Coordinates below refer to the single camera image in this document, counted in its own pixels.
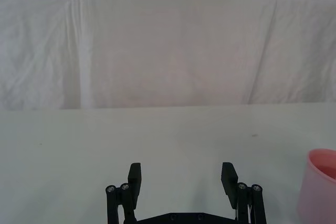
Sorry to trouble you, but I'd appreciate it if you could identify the pink plastic cup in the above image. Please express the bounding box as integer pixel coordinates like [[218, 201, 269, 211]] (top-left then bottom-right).
[[296, 148, 336, 224]]

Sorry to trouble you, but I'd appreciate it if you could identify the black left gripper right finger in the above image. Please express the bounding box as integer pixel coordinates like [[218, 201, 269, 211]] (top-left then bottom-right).
[[221, 162, 267, 224]]

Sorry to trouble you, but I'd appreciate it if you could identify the white table cloth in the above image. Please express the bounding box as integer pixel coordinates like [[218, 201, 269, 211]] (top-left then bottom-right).
[[0, 103, 336, 224]]

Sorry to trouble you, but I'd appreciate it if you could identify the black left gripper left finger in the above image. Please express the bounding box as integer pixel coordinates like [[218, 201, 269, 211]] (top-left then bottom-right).
[[105, 163, 143, 224]]

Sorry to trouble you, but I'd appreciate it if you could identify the white curtain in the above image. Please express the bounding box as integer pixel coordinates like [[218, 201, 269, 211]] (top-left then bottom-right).
[[0, 0, 336, 111]]

